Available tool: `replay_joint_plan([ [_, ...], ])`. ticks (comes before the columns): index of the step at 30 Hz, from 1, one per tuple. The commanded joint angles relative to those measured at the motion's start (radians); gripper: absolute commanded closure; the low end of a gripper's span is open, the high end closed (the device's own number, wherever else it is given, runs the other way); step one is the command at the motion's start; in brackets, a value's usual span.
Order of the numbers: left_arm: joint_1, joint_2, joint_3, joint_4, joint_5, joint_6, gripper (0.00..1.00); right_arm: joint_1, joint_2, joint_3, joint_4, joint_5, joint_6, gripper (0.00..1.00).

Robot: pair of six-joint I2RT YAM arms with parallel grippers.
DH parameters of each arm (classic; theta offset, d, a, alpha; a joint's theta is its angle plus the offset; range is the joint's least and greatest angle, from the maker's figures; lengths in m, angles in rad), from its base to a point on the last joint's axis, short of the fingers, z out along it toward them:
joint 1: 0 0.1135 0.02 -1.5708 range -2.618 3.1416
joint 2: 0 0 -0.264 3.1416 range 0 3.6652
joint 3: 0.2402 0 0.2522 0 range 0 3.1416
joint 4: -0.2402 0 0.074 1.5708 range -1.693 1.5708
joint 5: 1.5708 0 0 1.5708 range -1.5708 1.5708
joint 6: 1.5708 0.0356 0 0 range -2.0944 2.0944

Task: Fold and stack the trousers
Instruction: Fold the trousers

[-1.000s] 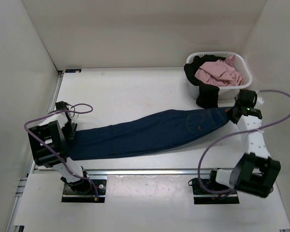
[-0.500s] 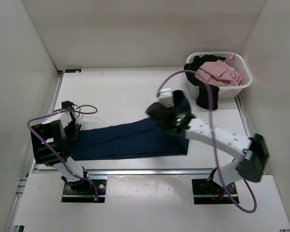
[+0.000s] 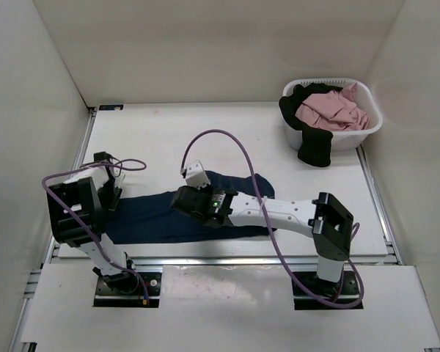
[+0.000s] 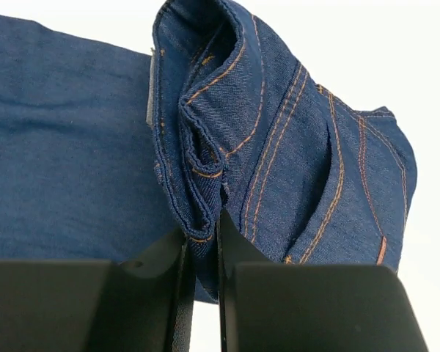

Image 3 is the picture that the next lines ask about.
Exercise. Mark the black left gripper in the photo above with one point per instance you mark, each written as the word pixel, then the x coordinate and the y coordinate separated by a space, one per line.
pixel 111 205

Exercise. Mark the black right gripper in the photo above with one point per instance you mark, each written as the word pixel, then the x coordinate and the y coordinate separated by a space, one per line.
pixel 208 188

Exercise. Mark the dark blue denim trousers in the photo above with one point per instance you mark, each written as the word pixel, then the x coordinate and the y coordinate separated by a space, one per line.
pixel 149 219

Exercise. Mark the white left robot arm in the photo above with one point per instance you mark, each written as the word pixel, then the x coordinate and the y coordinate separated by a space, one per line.
pixel 80 204

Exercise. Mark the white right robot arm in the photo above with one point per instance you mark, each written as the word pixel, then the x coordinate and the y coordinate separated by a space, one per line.
pixel 325 220

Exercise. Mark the small blue label sticker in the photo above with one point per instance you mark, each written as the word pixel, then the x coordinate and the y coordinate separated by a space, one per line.
pixel 111 107

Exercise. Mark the black garment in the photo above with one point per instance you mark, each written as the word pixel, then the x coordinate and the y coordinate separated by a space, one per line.
pixel 315 149

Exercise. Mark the white laundry basket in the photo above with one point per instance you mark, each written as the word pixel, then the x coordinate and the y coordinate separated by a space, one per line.
pixel 340 140

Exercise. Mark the pink garment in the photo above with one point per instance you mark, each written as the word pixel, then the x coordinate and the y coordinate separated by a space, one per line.
pixel 334 111

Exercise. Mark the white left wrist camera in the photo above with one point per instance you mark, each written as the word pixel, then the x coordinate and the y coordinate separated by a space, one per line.
pixel 118 177

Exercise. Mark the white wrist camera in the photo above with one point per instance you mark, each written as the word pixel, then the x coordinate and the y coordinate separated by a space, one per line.
pixel 195 175
pixel 118 177

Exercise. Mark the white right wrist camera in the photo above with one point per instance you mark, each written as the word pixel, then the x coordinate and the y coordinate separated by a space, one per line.
pixel 195 175

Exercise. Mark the aluminium table edge rail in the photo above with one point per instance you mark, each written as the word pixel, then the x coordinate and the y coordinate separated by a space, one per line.
pixel 142 262

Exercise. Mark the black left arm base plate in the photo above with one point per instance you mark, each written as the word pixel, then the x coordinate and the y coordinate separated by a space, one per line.
pixel 132 293

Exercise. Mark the aluminium right side rail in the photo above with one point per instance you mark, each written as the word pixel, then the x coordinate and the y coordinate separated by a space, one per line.
pixel 380 210

